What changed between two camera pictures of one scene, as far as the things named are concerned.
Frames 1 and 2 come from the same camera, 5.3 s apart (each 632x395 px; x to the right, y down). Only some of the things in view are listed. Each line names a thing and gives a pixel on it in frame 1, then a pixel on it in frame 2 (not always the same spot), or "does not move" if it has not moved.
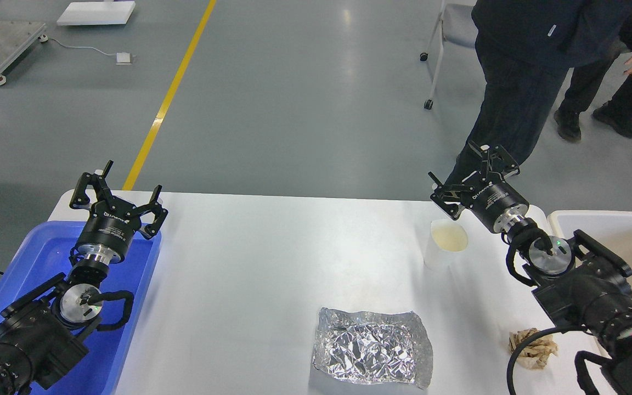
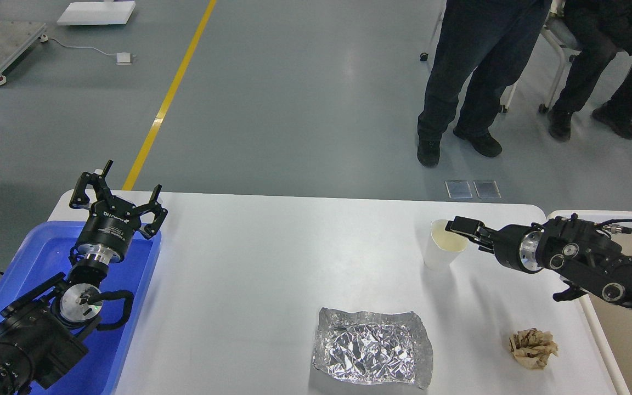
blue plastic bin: [40, 249] does not move
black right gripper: [495, 202] to [517, 247]
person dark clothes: [525, 49] to [498, 38]
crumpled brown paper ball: [534, 355] does not move
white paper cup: [447, 244] does not move
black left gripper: [112, 224] does not move
